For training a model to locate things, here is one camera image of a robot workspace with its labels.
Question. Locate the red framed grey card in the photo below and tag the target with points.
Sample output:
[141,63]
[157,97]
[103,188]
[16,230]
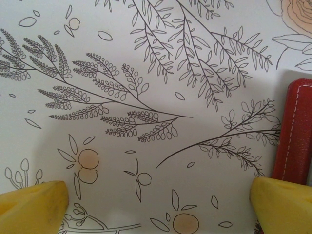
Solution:
[292,134]

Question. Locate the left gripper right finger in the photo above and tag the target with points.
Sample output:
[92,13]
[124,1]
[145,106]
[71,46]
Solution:
[285,209]

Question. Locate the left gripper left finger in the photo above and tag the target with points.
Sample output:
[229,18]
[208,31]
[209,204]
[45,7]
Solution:
[31,209]

